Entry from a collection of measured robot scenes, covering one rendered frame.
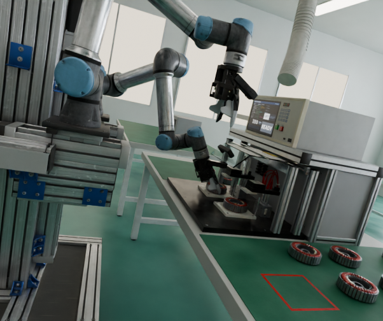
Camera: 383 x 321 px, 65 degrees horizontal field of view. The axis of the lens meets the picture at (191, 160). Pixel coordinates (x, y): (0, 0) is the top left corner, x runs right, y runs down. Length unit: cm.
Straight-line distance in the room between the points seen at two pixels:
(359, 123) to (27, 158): 132
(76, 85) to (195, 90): 523
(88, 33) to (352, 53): 744
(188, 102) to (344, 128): 487
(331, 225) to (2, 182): 139
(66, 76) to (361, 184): 122
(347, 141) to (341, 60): 648
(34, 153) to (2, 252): 63
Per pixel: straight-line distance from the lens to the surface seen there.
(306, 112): 133
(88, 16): 105
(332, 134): 143
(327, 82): 770
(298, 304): 93
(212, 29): 106
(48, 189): 127
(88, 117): 115
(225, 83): 107
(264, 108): 156
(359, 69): 830
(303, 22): 295
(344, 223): 149
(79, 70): 101
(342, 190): 141
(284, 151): 131
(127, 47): 594
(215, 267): 95
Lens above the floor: 120
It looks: 10 degrees down
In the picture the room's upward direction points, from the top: 13 degrees clockwise
